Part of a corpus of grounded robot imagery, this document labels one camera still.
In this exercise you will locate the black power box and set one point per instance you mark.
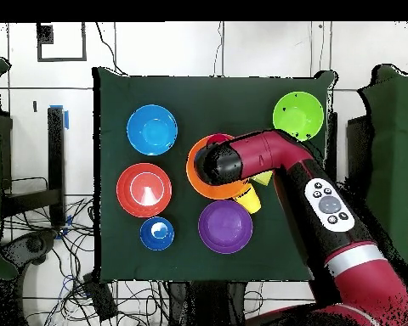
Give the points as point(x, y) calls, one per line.
point(100, 299)

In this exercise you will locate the purple plastic bowl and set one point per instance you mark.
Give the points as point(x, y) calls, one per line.
point(225, 227)

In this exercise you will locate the dark green table cloth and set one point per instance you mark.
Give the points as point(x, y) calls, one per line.
point(217, 102)

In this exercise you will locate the black square floor frame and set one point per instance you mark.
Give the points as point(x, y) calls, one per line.
point(39, 51)

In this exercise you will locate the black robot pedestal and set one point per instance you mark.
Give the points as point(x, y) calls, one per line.
point(204, 305)

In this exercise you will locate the pale yellow ribbed cup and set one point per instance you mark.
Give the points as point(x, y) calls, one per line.
point(263, 177)

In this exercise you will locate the yellow plastic cup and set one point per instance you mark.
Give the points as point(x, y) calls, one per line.
point(250, 200)

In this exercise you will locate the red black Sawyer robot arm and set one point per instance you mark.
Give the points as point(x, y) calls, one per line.
point(261, 152)

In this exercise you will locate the green plastic bowl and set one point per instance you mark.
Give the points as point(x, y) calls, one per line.
point(298, 112)

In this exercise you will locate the pink plastic cup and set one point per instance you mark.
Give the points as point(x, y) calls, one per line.
point(217, 138)

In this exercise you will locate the light blue plastic bowl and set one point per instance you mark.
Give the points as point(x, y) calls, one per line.
point(152, 129)

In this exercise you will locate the black metal stand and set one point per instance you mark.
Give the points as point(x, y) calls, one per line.
point(56, 163)

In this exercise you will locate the large orange plastic bowl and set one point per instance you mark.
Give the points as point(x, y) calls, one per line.
point(192, 176)

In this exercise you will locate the red plastic bowl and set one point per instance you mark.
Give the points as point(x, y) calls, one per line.
point(125, 190)

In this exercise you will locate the small dark blue bowl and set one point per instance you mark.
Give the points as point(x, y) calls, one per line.
point(149, 237)

